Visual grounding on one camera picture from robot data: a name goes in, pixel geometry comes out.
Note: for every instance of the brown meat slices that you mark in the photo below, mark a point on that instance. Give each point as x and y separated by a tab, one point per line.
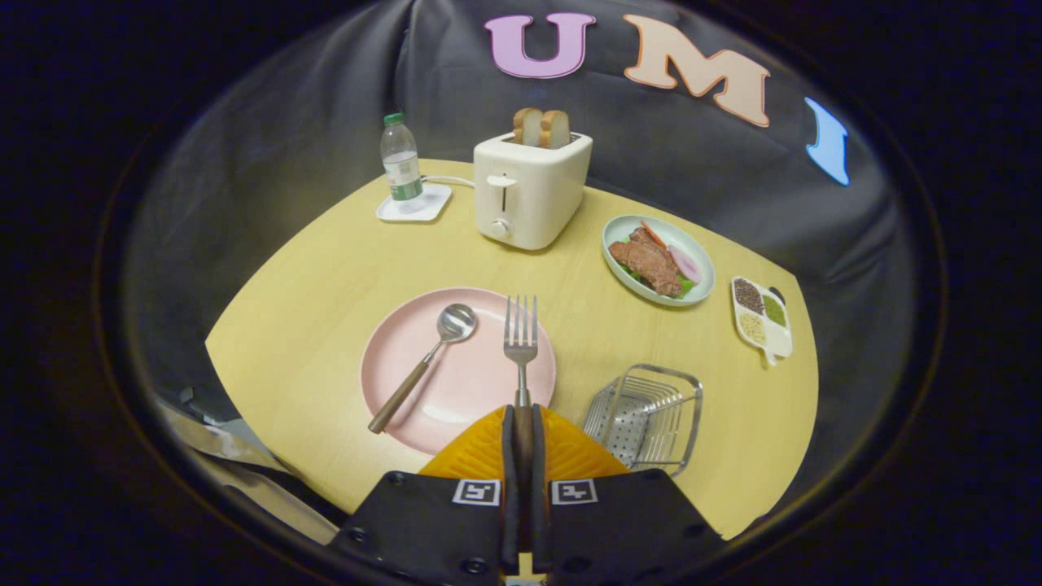
647	264

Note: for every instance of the white square coaster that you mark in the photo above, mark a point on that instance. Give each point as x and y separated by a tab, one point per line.
433	203

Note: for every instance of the clear plastic water bottle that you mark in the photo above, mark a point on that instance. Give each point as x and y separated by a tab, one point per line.
401	163

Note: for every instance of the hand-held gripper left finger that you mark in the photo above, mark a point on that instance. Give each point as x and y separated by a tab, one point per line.
509	505

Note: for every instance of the pink plate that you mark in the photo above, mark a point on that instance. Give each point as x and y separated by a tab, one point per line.
472	382

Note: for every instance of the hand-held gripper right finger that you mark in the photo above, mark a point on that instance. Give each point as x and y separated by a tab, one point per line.
540	521

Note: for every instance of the pink ham slice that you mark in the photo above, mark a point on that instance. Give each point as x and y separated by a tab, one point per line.
685	264

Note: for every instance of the white toaster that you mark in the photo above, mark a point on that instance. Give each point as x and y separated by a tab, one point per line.
529	195

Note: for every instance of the light green plate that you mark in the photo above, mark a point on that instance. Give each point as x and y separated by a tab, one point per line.
625	228

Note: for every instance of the white divided seasoning dish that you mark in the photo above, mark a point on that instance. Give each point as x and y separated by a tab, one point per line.
777	342

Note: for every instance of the green lettuce leaf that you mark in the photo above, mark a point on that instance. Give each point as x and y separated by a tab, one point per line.
689	286

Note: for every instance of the orange carrot piece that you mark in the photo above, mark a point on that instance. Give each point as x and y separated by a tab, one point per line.
651	233

